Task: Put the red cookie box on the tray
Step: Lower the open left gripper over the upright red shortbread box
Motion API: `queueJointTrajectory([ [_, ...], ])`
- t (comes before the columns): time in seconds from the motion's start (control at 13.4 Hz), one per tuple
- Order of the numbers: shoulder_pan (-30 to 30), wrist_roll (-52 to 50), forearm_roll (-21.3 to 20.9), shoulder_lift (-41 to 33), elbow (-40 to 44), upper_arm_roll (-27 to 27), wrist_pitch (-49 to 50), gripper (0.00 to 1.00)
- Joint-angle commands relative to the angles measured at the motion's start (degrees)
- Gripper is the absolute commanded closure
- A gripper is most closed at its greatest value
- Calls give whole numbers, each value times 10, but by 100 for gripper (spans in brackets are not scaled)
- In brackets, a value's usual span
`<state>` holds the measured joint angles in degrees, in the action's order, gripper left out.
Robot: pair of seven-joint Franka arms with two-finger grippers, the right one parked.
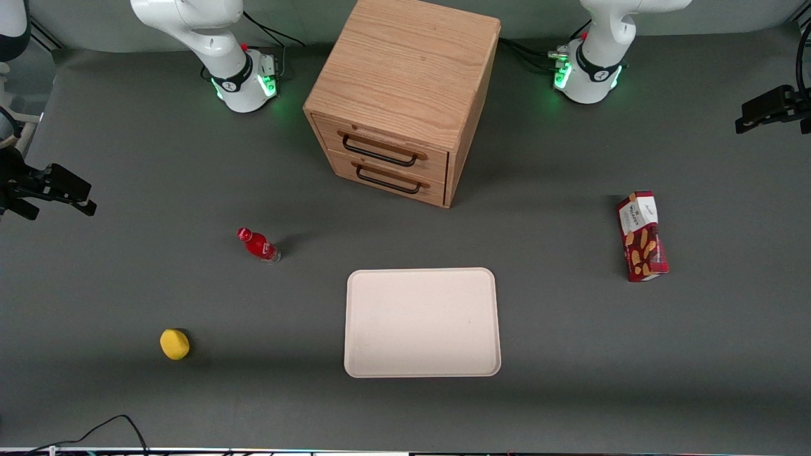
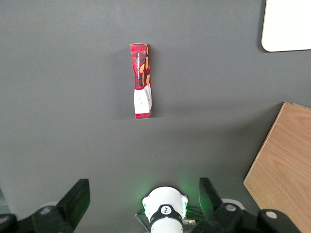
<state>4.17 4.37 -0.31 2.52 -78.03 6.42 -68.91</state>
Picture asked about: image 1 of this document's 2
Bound red cookie box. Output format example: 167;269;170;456
617;190;670;283

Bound small red soda bottle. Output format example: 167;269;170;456
236;227;282;265

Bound looped black cable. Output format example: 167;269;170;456
24;414;151;456

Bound yellow lemon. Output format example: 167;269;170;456
159;327;191;361

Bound shorter black drawer handle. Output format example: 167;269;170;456
352;161;431;196

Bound wooden drawer with shorter handle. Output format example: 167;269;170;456
326;149;448;208

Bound longer black drawer handle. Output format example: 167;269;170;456
336;130;428;168

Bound black right arm base cable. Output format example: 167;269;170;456
242;9;307;49

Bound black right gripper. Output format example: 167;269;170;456
0;144;98;222

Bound wooden drawer with longer handle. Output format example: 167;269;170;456
311;113;451;185

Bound wooden drawer cabinet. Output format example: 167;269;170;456
303;0;502;209

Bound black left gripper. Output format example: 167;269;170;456
734;84;811;136

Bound beige rectangular tray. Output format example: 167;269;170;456
343;267;502;379

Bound black left arm base cables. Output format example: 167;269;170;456
499;36;562;72

